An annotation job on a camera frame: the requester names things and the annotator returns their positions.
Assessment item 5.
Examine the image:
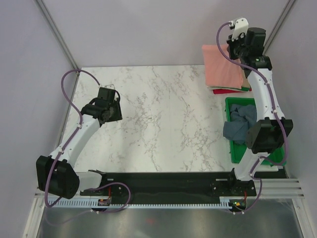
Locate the salmon pink t shirt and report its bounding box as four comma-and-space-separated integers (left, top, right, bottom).
202, 45, 244, 89

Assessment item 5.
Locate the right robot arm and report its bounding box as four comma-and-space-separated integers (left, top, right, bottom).
226, 26, 293, 195

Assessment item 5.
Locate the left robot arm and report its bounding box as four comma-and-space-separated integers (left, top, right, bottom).
36, 87, 122, 199

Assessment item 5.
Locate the beige folded t shirt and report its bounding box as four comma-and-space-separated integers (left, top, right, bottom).
242, 71, 251, 89

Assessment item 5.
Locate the green folded t shirt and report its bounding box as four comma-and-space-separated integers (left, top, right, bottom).
239, 87, 251, 92

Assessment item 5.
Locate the red folded t shirt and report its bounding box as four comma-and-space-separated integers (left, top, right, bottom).
212, 88, 252, 95

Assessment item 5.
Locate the white folded t shirt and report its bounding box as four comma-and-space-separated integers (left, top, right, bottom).
207, 86, 242, 91

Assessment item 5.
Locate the blue grey t shirt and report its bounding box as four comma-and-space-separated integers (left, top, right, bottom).
223, 104, 257, 145

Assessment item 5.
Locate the green plastic bin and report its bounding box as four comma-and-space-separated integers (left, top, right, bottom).
224, 97, 287, 166

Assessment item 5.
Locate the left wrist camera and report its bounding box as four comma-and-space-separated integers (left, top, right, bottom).
99, 84, 115, 90

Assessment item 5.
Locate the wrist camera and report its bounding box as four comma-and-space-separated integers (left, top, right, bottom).
229, 17, 249, 41
99, 84, 115, 90

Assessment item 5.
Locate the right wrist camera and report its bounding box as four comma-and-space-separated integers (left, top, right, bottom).
229, 17, 249, 41

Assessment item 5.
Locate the right aluminium frame post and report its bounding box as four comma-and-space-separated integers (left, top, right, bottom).
264, 0, 297, 55

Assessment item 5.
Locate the aluminium frame post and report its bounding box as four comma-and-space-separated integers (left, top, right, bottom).
264, 0, 297, 55
34, 0, 79, 69

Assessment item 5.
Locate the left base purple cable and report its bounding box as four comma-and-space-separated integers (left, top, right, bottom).
44, 182, 132, 226

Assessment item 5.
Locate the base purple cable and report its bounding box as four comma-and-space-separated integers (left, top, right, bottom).
44, 182, 132, 226
227, 177, 263, 216

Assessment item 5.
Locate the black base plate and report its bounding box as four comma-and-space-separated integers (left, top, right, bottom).
80, 172, 257, 205

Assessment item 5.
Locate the left aluminium frame post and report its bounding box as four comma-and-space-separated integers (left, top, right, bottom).
34, 0, 79, 69

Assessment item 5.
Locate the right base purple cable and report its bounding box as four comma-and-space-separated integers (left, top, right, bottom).
227, 177, 263, 216

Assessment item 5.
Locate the aluminium extrusion rail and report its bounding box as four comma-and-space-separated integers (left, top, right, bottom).
34, 177, 304, 198

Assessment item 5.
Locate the white slotted cable duct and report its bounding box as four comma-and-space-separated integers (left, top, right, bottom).
53, 198, 246, 209

